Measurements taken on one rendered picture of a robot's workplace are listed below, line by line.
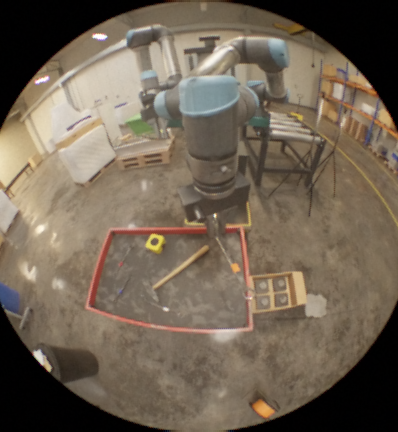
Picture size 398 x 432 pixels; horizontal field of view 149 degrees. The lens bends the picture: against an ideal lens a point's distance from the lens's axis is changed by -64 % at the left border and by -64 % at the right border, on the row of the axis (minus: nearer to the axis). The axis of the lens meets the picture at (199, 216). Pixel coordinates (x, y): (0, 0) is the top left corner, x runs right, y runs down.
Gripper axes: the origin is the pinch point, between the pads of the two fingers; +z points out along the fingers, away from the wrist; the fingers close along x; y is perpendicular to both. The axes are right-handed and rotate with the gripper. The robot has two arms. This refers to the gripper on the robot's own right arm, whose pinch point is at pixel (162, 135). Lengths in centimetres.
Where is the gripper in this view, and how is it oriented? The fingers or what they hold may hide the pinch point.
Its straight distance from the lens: 67.1
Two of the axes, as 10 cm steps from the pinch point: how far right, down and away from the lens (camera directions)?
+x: -9.7, 1.6, 1.7
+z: 2.1, 8.7, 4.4
